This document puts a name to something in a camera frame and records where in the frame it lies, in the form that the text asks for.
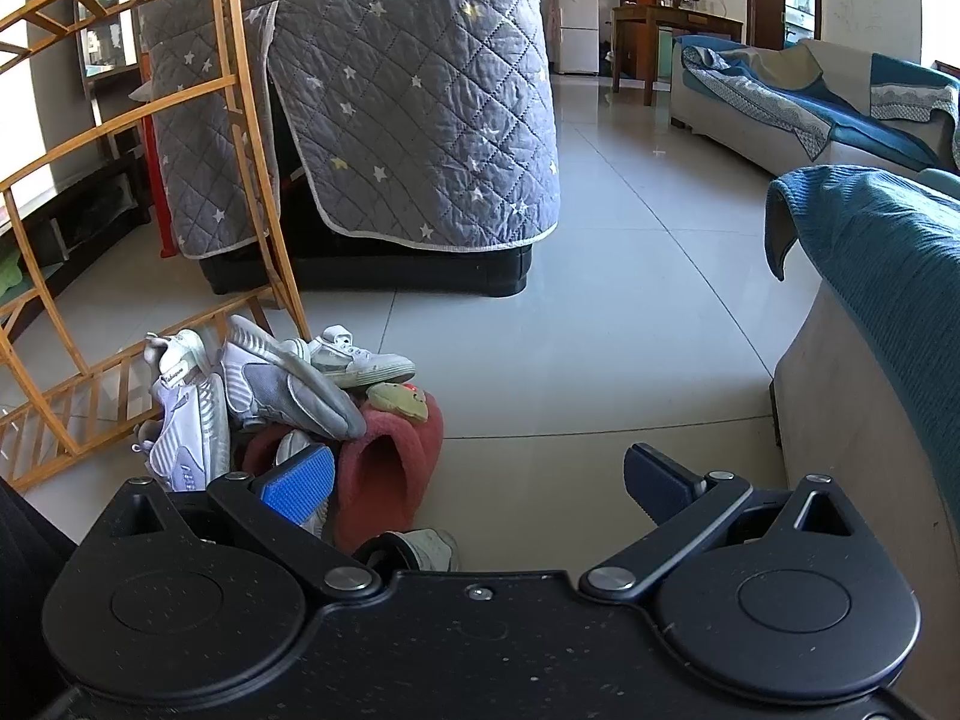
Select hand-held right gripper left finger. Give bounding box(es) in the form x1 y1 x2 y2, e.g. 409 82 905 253
112 444 380 601

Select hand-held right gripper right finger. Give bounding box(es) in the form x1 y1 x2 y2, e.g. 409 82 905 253
579 444 856 602

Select pink plush duck slipper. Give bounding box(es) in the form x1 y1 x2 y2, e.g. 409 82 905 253
241 424 340 482
334 382 446 554

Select grey mesh dial sneaker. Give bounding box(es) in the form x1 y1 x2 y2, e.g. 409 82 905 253
133 373 231 494
220 313 368 442

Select white lace sneaker green lining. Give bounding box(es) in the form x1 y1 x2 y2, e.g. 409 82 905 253
306 324 418 391

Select wooden shoe rack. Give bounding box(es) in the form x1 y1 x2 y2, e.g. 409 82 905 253
0 0 314 497

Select red plastic stool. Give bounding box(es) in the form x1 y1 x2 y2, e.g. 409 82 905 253
145 116 179 261

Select blue knit sofa cover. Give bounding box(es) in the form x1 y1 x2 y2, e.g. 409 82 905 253
765 163 960 482

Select black tv stand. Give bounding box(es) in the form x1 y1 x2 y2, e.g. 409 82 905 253
0 165 155 331

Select long beige sofa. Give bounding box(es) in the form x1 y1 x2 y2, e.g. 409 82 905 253
670 34 960 182

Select patterned blue sofa cover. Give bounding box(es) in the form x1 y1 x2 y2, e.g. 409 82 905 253
679 41 947 175
868 51 960 126

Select grey quilted star blanket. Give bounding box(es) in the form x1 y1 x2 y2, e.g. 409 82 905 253
139 0 563 261

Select white refrigerator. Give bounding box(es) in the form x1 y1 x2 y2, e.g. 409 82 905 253
555 0 602 78

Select brown wooden table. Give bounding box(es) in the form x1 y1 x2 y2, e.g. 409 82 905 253
610 4 746 107

